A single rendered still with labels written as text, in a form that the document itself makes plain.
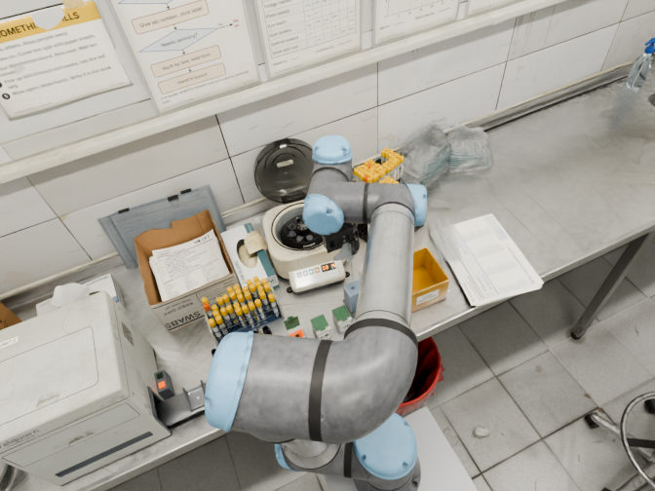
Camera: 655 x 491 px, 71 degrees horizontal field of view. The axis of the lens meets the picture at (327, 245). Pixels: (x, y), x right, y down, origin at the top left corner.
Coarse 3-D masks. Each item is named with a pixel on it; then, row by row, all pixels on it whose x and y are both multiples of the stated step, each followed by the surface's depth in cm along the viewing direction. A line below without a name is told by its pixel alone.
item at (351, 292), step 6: (354, 282) 127; (360, 282) 127; (348, 288) 126; (354, 288) 126; (348, 294) 125; (354, 294) 125; (348, 300) 128; (354, 300) 127; (348, 306) 131; (354, 306) 129; (354, 312) 132; (354, 318) 131
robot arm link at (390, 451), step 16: (400, 416) 87; (384, 432) 85; (400, 432) 85; (352, 448) 85; (368, 448) 83; (384, 448) 83; (400, 448) 83; (416, 448) 87; (352, 464) 84; (368, 464) 82; (384, 464) 81; (400, 464) 82; (368, 480) 86; (384, 480) 84; (400, 480) 86
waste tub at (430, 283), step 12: (420, 252) 134; (420, 264) 138; (432, 264) 133; (420, 276) 138; (432, 276) 136; (444, 276) 127; (420, 288) 135; (432, 288) 125; (444, 288) 128; (420, 300) 127; (432, 300) 130
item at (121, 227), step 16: (192, 192) 141; (208, 192) 142; (128, 208) 138; (144, 208) 139; (160, 208) 141; (176, 208) 143; (192, 208) 144; (208, 208) 146; (112, 224) 139; (128, 224) 141; (144, 224) 143; (160, 224) 144; (112, 240) 143; (128, 240) 144; (128, 256) 148
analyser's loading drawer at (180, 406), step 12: (204, 384) 117; (180, 396) 117; (192, 396) 117; (204, 396) 116; (156, 408) 115; (168, 408) 115; (180, 408) 115; (192, 408) 113; (204, 408) 114; (168, 420) 113
